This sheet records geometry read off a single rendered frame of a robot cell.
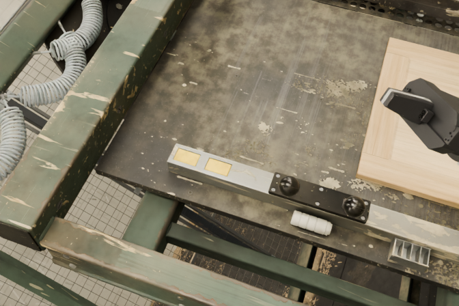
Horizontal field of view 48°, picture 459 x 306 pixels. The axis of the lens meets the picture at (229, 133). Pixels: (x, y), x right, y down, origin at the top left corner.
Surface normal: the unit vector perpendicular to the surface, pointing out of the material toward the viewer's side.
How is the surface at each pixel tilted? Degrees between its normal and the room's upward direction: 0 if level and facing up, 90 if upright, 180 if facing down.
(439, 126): 16
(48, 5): 90
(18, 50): 90
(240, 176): 58
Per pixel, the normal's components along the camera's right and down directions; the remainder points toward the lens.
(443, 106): -0.89, -0.29
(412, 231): 0.03, -0.58
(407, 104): 0.16, 0.54
